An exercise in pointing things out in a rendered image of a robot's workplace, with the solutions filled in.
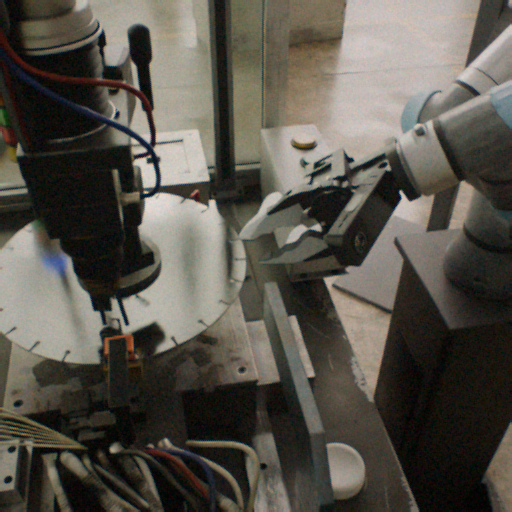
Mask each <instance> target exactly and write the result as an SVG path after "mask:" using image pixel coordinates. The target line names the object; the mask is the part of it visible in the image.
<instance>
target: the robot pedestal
mask: <svg viewBox="0 0 512 512"><path fill-rule="evenodd" d="M460 229H461V228H454V229H446V230H437V231H429V232H420V233H411V235H403V236H395V237H394V242H393V243H394V245H395V247H396V249H398V251H399V253H400V254H401V256H402V258H403V264H402V268H401V273H400V279H399V283H398V288H396V293H395V298H394V304H393V308H392V313H391V318H390V323H389V328H388V333H387V338H386V342H385V348H383V353H382V358H381V363H380V367H379V373H378V378H377V382H376V388H375V392H374V397H373V398H374V401H375V404H376V406H377V409H378V411H379V413H380V417H381V419H382V422H383V424H384V427H385V429H386V433H387V435H389V437H390V440H391V442H392V445H393V448H394V451H395V453H396V455H397V458H398V460H399V464H400V466H401V469H402V471H403V473H404V476H405V478H407V482H408V484H409V487H410V489H411V492H412V494H413V497H414V500H415V502H416V505H417V507H418V510H419V512H507V510H506V508H505V506H503V503H502V502H501V500H500V498H499V496H498V494H497V492H496V490H495V488H494V485H493V483H492V482H491V480H490V478H489V476H488V474H487V471H488V468H489V466H490V464H491V462H492V460H493V458H494V456H495V453H496V451H497V449H499V447H500V445H501V443H502V441H503V438H504V436H505V434H506V432H507V430H508V428H509V426H510V423H511V421H512V297H511V298H506V299H490V298H483V297H479V296H476V295H473V294H469V293H467V292H465V291H463V289H461V288H460V287H458V286H457V285H454V284H453V283H452V282H451V281H450V280H449V279H448V278H447V276H446V274H445V272H444V269H443V257H444V254H445V250H446V247H447V245H448V244H449V243H450V242H451V241H452V240H453V239H454V238H455V236H456V235H458V232H459V231H460Z"/></svg>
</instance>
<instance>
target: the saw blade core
mask: <svg viewBox="0 0 512 512"><path fill-rule="evenodd" d="M158 196H159V192H158V195H156V196H154V197H152V198H149V199H146V209H145V214H144V222H142V225H140V226H138V227H139V233H140V234H142V236H146V237H148V238H150V239H151V240H153V241H154V242H155V243H156V244H158V246H159V249H160V252H161V258H162V263H161V268H160V270H159V272H157V273H156V276H155V277H154V278H153V279H152V280H151V281H149V282H148V283H147V284H145V285H142V286H140V287H138V288H136V290H133V291H129V292H125V293H120V295H121V298H122V301H123V305H124V308H125V311H126V314H127V318H128V321H130V325H128V326H125V324H124V321H123V318H122V314H121V311H120V308H119V305H118V301H117V298H114V299H113V302H112V311H105V314H106V319H107V325H103V322H102V318H101V313H99V312H94V311H93V308H92V304H91V299H90V296H89V293H87V292H85V291H84V288H83V287H82V286H81V284H80V283H79V281H78V280H77V278H76V276H75V273H74V271H73V264H72V260H70V257H68V256H66V255H65V254H64V253H63V252H62V250H61V248H60V240H59V239H52V240H49V239H48V236H47V232H46V228H45V225H44V222H43V217H42V216H41V217H39V219H37V220H35V221H34V222H32V223H30V224H29V225H28V226H26V227H25V228H24V229H25V230H23V229H21V230H20V231H19V233H17V234H16V235H15V236H14V237H13V238H12V239H11V240H10V241H9V242H8V243H7V244H6V245H4V249H2V250H1V251H0V268H2V269H1V270H0V310H3V311H1V312H0V331H1V332H2V333H3V335H5V336H6V337H7V338H8V339H9V340H10V341H12V342H13V343H14V344H16V345H18V346H19V347H22V349H24V350H26V351H28V352H30V351H31V350H32V349H33V347H34V346H35V344H36V343H39V342H40V344H39V345H36V346H35V347H34V349H33V350H32V351H31V353H32V354H34V355H38V356H41V357H44V358H47V359H50V360H56V362H60V363H62V360H63V359H64V357H65V353H66V352H71V353H70V354H67V356H66V358H65V359H64V363H66V364H76V365H100V364H101V358H102V357H101V354H105V338H108V337H116V336H124V335H132V336H133V346H134V354H131V355H129V362H133V361H138V360H139V356H138V351H136V350H137V349H141V350H140V353H141V358H143V359H147V358H150V356H153V355H157V354H160V353H163V352H166V351H168V350H172V349H174V348H176V345H175V343H174V341H173V340H172V339H171V338H172V337H174V338H175V341H176V343H177V345H178V346H180V345H182V344H185V343H187V341H189V340H191V339H193V338H194V337H196V336H198V335H200V334H201V333H203V332H204V331H206V330H207V327H206V326H205V325H207V326H208V327H209V326H212V325H213V324H214V323H215V322H216V321H217V320H218V319H220V318H221V317H222V314H223V313H225V312H226V311H227V310H228V309H229V307H230V306H231V305H232V303H233V302H234V299H235V298H236V296H238V294H239V292H240V290H241V286H242V282H243V281H244V276H245V268H246V260H245V252H244V247H243V244H242V242H241V240H240V238H239V235H238V233H236V232H235V230H234V229H233V228H232V226H231V225H230V224H229V223H227V220H226V219H225V218H223V217H221V216H220V215H219V214H217V213H216V212H214V211H213V210H210V208H208V207H206V206H205V205H202V204H200V203H199V204H198V205H196V206H195V207H193V208H191V207H190V206H191V205H193V204H194V203H195V202H194V201H192V200H189V199H186V200H185V198H181V197H177V196H173V194H171V195H166V193H160V196H159V199H155V198H158ZM182 202H183V203H182ZM180 203H182V204H180ZM206 210H207V211H206ZM202 212H204V213H202ZM222 224H223V225H222ZM218 225H221V226H218ZM26 230H27V231H26ZM28 231H32V232H28ZM236 240H238V241H236ZM229 241H233V242H229ZM10 249H14V250H10ZM234 259H236V260H238V261H234ZM231 280H234V281H236V282H231ZM219 301H223V303H225V304H222V303H221V304H220V303H219ZM226 304H227V305H226ZM229 305H230V306H229ZM199 321H203V323H204V324H205V325H203V324H202V323H199ZM14 328H17V329H16V330H13V329H14ZM12 330H13V331H12ZM9 332H10V333H9ZM7 333H8V335H7Z"/></svg>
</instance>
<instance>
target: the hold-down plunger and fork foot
mask: <svg viewBox="0 0 512 512"><path fill-rule="evenodd" d="M123 229H124V231H125V241H124V243H123V245H122V249H121V250H122V255H123V257H124V266H123V268H122V270H121V271H120V274H121V278H124V277H126V276H128V274H132V273H134V272H136V271H139V270H141V269H145V268H147V267H149V266H152V265H154V264H155V261H154V254H153V251H152V250H151V247H150V246H149V245H148V244H147V243H146V242H145V241H143V240H140V233H139V227H138V226H130V227H123ZM89 296H90V299H91V304H92V308H93V311H94V312H99V309H98V305H97V300H96V298H93V297H92V296H91V295H89ZM102 301H103V306H104V310H105V311H112V305H111V299H110V298H108V299H102Z"/></svg>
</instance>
